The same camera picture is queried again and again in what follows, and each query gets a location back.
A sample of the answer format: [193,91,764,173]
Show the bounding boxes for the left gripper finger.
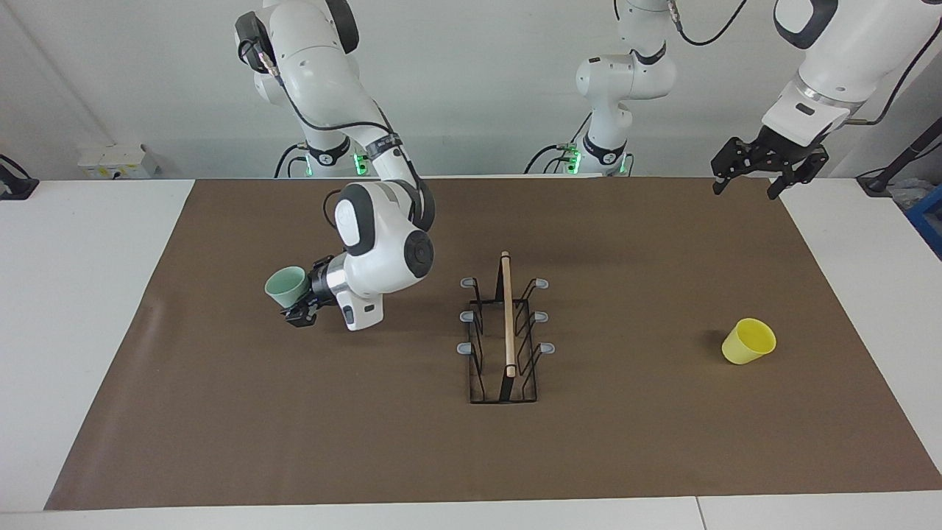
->
[711,137,746,196]
[767,146,830,201]

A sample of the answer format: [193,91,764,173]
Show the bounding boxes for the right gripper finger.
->
[282,300,319,328]

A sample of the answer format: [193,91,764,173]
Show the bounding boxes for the green plastic cup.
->
[265,266,308,310]

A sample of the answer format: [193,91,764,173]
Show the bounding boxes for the yellow plastic cup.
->
[721,318,777,366]

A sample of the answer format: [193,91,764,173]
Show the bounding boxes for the clear plastic bag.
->
[887,180,929,214]

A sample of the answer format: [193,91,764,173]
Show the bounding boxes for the brown table mat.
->
[44,177,942,511]

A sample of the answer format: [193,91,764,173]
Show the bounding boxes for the blue storage box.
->
[907,184,942,258]

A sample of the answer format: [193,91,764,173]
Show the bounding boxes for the black camera stand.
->
[857,118,942,196]

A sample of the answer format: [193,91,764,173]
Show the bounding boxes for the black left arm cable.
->
[666,0,942,126]

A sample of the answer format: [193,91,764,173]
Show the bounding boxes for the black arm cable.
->
[254,37,428,222]
[666,0,942,126]

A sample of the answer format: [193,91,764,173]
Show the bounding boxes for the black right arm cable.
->
[254,37,428,222]

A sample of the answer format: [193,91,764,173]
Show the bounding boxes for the black left base cables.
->
[524,110,591,176]

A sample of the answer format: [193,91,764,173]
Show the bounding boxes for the black wire cup rack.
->
[457,251,556,405]

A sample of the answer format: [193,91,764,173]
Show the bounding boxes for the white wall socket box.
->
[77,144,159,180]

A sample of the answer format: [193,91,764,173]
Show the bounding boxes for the black clamp mount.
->
[0,153,39,201]

